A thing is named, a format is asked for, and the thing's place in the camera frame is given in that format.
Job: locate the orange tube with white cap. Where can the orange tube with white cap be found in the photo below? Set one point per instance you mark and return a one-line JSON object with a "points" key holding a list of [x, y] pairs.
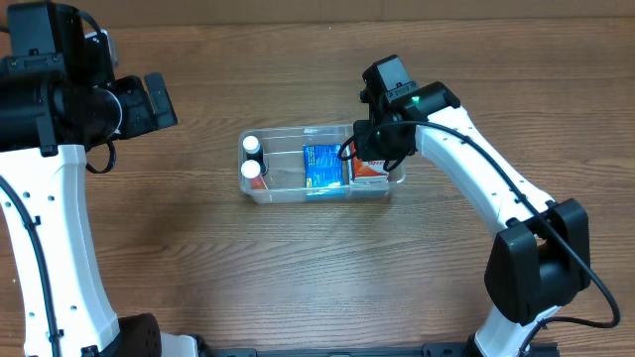
{"points": [[252, 175]]}

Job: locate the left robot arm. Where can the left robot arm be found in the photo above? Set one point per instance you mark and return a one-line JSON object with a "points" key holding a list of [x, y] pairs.
{"points": [[60, 98]]}

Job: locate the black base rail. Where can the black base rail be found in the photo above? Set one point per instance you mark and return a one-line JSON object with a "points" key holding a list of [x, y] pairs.
{"points": [[347, 351]]}

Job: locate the clear plastic container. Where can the clear plastic container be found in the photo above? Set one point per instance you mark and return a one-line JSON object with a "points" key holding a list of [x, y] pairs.
{"points": [[289, 165]]}

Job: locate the dark bottle with white cap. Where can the dark bottle with white cap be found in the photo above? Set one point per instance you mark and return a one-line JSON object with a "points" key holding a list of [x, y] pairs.
{"points": [[254, 151]]}

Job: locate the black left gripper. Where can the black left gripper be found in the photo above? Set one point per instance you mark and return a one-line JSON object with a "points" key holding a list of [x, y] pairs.
{"points": [[144, 110]]}

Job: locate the blue VapoDrops box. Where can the blue VapoDrops box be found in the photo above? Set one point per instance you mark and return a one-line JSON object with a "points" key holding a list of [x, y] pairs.
{"points": [[324, 171]]}

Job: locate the red Panadol box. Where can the red Panadol box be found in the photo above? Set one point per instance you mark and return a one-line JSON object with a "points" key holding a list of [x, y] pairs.
{"points": [[369, 171]]}

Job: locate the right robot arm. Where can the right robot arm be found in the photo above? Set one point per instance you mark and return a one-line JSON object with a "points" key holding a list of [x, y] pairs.
{"points": [[540, 247]]}

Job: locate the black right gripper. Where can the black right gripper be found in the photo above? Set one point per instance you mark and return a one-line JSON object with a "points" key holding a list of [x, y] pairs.
{"points": [[374, 144]]}

